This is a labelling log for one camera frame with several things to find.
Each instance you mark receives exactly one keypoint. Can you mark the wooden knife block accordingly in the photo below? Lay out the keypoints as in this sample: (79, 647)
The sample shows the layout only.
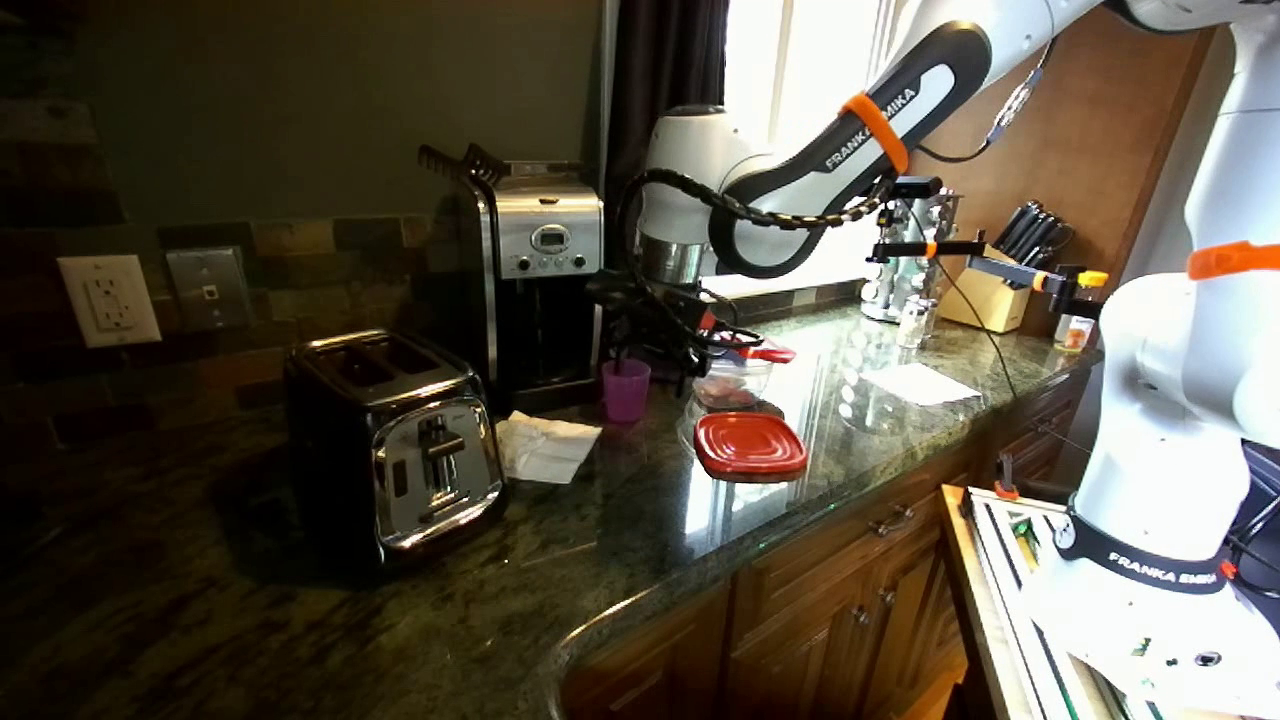
(980, 303)

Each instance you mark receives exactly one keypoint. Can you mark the dark curtain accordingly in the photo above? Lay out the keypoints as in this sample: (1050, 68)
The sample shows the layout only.
(665, 60)

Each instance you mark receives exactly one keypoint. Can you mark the white paper sheet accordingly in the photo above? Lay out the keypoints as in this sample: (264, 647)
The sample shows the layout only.
(923, 387)

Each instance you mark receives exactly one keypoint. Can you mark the tall wooden cabinet panel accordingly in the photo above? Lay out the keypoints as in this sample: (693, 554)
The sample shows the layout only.
(1092, 186)

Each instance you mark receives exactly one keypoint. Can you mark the silver black coffee maker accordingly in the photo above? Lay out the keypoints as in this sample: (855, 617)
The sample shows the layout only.
(543, 285)

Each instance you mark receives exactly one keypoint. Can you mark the black chrome toaster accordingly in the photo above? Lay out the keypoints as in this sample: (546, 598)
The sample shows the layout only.
(400, 446)

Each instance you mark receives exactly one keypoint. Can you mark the grey wall switch plate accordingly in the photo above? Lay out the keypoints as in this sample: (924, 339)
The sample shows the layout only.
(211, 289)

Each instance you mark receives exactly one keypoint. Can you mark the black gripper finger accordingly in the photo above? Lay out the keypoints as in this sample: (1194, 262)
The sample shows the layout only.
(658, 362)
(617, 297)

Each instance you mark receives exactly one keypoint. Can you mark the red lid with tab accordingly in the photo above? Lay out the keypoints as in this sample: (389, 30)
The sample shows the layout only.
(766, 352)

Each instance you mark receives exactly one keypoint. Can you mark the purple plastic cup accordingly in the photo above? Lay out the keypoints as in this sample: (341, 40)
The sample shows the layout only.
(626, 392)

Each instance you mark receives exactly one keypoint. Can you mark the white paper napkin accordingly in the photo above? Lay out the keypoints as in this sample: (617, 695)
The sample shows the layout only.
(551, 449)

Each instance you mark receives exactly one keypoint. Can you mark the flat square red lid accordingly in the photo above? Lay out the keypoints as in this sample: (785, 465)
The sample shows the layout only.
(749, 446)

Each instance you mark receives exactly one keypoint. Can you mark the clear plastic food container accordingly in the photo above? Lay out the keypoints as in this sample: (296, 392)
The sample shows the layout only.
(726, 389)

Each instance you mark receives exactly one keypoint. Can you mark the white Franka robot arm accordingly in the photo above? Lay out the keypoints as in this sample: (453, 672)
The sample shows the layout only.
(693, 146)

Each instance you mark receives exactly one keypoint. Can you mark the white wall outlet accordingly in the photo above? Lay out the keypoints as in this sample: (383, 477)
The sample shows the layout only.
(111, 303)

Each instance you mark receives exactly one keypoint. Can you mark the lower wooden cabinets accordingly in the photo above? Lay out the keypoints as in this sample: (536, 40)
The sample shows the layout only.
(827, 625)

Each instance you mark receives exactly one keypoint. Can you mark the clear glass jar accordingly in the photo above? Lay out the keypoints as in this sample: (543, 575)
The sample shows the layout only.
(898, 285)

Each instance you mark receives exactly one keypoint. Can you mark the white robot mounting table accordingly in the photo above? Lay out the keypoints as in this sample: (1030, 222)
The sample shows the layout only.
(1065, 655)

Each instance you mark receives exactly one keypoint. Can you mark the yellow capped bottle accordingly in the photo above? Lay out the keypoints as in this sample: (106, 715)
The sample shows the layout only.
(1082, 315)

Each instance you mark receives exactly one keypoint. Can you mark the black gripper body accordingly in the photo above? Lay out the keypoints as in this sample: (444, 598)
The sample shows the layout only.
(680, 315)

